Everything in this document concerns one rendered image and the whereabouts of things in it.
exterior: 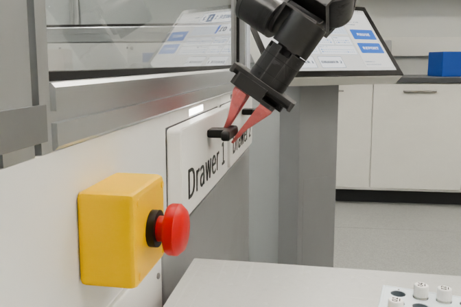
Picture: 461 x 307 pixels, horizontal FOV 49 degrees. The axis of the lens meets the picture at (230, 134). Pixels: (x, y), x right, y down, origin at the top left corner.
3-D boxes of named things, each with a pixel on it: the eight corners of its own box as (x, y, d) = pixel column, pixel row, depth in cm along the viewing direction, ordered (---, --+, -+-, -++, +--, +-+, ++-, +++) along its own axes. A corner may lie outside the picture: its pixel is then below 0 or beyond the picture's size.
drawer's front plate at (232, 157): (252, 142, 118) (252, 95, 117) (230, 168, 90) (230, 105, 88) (244, 142, 118) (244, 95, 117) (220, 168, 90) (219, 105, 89)
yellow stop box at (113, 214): (173, 255, 44) (171, 173, 43) (144, 292, 37) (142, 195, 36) (116, 251, 45) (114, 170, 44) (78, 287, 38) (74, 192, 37)
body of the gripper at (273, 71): (233, 72, 77) (261, 31, 75) (289, 112, 76) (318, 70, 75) (226, 72, 70) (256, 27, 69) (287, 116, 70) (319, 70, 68)
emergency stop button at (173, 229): (193, 245, 42) (193, 198, 41) (180, 264, 38) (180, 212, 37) (158, 243, 42) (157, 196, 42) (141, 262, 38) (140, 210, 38)
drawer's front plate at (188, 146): (227, 171, 87) (227, 107, 86) (182, 223, 59) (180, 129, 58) (217, 170, 88) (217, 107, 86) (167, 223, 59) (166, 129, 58)
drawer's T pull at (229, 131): (238, 133, 75) (238, 125, 75) (229, 142, 68) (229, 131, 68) (214, 133, 76) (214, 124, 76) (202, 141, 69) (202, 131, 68)
